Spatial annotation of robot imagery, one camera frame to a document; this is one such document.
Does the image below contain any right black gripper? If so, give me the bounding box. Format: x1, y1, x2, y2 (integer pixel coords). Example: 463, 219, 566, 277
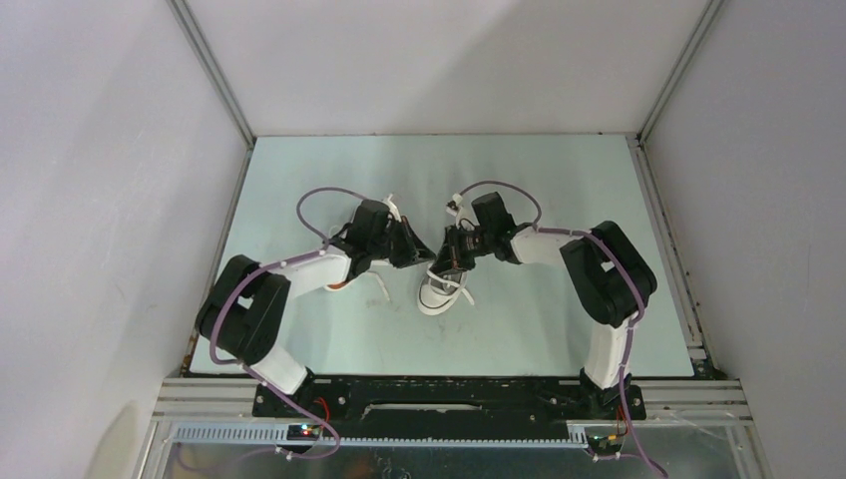
429, 224, 495, 277

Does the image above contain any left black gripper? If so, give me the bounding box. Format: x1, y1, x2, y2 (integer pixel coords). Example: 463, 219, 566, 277
368, 216, 436, 268

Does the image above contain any grey canvas sneaker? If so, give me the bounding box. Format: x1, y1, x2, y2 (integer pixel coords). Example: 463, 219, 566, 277
416, 261, 476, 316

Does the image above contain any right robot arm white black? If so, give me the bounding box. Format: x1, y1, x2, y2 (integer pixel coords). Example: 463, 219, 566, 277
419, 193, 657, 417

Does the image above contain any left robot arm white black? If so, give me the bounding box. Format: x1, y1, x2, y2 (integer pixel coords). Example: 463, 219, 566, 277
196, 200, 435, 416

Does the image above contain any overturned sneaker orange sole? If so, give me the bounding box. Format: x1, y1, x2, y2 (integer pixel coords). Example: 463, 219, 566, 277
322, 269, 391, 302

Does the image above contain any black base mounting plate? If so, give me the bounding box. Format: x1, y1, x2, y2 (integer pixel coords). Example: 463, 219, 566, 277
251, 375, 646, 441

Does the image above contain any left circuit board with LEDs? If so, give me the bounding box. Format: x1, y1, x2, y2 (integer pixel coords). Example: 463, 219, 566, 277
285, 424, 322, 443

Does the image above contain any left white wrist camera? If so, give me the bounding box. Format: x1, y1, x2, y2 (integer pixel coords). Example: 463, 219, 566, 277
382, 194, 402, 223

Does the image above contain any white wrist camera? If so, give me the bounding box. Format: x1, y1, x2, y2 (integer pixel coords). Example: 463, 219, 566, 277
446, 193, 464, 218
382, 194, 402, 223

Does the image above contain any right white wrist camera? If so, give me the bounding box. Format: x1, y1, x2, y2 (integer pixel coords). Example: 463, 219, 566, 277
446, 193, 464, 218

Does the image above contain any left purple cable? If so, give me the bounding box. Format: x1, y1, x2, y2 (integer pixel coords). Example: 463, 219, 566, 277
209, 187, 371, 462

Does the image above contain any purple cable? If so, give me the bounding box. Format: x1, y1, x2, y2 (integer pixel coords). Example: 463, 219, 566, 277
209, 187, 371, 462
456, 180, 668, 479

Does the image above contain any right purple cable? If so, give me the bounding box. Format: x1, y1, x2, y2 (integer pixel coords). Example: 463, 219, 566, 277
456, 180, 668, 479

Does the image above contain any right circuit board with wires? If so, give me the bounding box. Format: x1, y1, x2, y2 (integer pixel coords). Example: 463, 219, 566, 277
586, 432, 629, 460

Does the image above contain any aluminium frame rail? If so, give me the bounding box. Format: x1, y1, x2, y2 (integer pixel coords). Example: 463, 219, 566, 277
131, 376, 773, 478

